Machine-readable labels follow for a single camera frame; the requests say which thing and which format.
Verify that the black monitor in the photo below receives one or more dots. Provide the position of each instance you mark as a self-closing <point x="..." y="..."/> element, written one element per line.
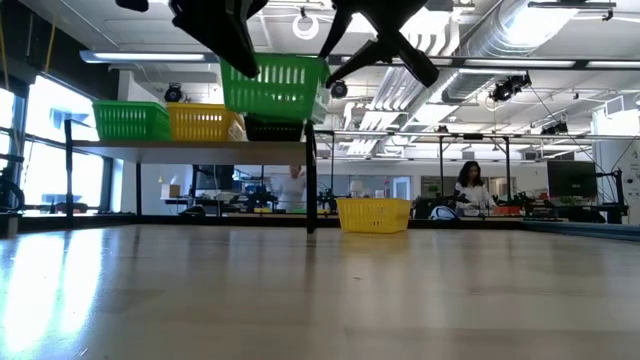
<point x="571" y="179"/>

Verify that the white ceiling pipes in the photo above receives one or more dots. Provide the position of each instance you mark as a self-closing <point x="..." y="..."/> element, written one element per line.
<point x="395" y="100"/>

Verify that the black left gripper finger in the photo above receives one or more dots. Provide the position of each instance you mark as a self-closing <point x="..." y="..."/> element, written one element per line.
<point x="240" y="52"/>

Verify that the black track spotlights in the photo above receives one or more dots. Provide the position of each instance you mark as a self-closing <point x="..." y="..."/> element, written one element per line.
<point x="505" y="90"/>
<point x="555" y="129"/>

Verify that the black slotted plastic basket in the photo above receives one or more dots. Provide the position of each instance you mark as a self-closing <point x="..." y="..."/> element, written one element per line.
<point x="272" y="131"/>

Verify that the black bicycle wheel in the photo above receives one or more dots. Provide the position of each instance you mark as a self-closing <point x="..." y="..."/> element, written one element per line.
<point x="22" y="196"/>

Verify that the black hanging camera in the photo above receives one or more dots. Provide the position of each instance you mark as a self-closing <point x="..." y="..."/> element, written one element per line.
<point x="340" y="92"/>
<point x="173" y="94"/>

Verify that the cardboard box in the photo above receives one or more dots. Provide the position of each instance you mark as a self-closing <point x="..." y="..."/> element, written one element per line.
<point x="170" y="191"/>

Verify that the blue mat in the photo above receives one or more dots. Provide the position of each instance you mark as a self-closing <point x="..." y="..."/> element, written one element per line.
<point x="590" y="230"/>

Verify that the silver ribbed ventilation duct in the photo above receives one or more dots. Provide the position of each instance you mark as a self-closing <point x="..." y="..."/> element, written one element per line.
<point x="470" y="82"/>

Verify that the person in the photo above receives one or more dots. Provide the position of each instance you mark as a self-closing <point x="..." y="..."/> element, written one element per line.
<point x="291" y="192"/>
<point x="472" y="197"/>

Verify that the white LED light bar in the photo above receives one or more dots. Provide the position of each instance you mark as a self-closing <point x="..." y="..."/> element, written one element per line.
<point x="520" y="63"/>
<point x="150" y="56"/>
<point x="615" y="64"/>

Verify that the wooden shelf with black posts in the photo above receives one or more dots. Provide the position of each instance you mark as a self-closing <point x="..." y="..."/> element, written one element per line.
<point x="200" y="152"/>

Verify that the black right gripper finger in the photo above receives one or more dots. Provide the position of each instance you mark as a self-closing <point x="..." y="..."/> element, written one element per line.
<point x="362" y="60"/>
<point x="420" y="65"/>

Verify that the black and white ball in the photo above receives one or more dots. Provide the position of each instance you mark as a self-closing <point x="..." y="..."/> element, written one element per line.
<point x="442" y="214"/>

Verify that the black background robot arm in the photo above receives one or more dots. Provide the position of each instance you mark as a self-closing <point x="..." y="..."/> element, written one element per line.
<point x="327" y="200"/>

